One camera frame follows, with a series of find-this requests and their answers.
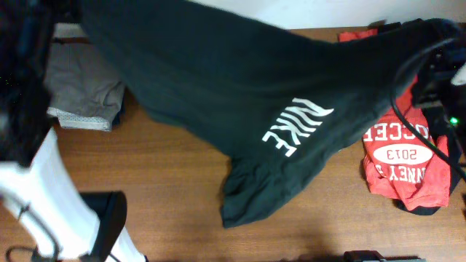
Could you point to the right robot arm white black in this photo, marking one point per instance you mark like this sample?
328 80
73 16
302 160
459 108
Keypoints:
453 118

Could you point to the folded grey shorts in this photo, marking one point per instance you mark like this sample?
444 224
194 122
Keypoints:
86 91

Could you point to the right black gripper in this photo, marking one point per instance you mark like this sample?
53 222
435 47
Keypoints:
441 67

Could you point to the red soccer t-shirt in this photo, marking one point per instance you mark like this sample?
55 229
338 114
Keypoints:
400 167

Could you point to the dark green Nike t-shirt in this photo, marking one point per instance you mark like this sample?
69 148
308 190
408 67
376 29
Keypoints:
278 104

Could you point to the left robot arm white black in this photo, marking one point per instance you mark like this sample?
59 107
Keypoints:
35 185

